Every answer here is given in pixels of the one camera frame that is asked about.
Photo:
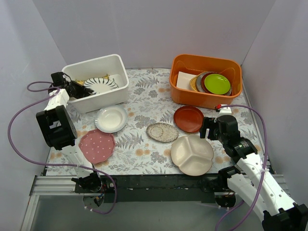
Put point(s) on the speckled oval ceramic plate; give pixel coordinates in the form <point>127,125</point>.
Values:
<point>162,132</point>

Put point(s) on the grey plate in bin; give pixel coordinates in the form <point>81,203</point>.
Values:
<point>199,82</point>

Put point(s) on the dark red plate in bin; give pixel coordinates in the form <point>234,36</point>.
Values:
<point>203,83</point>

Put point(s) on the yellow woven bamboo mat plate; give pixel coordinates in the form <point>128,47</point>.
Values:
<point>82,81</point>

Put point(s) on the beige divided plate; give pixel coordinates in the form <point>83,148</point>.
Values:
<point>192,155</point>

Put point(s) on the orange plastic bin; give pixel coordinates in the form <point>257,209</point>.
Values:
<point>195,64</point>

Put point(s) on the lime green plate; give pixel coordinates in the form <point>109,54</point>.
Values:
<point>217,84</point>

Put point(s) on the white square plate in bin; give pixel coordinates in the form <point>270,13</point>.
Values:
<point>183,80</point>

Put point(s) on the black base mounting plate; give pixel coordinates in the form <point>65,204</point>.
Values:
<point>207,188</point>

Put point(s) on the white deep bowl plate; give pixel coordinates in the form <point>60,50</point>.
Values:
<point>111,119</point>

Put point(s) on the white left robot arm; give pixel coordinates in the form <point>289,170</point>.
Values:
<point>60,133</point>

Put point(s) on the yellow basket plate in bin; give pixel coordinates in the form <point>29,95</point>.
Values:
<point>193,83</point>

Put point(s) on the pink polka dot plate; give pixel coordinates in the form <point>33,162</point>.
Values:
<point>97,146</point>

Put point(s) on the red lacquer round plate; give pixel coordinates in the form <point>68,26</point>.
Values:
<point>188,119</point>

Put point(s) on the aluminium frame rail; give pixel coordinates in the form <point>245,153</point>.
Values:
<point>61,186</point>

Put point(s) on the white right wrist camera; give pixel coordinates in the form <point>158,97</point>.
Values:
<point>223,111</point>

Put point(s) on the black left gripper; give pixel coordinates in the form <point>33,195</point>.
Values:
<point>80,91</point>

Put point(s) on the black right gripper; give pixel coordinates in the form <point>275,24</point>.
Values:
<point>206,127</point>

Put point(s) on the white plastic bin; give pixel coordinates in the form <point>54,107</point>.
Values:
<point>99,67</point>

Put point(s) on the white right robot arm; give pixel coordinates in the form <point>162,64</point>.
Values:
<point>276,210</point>

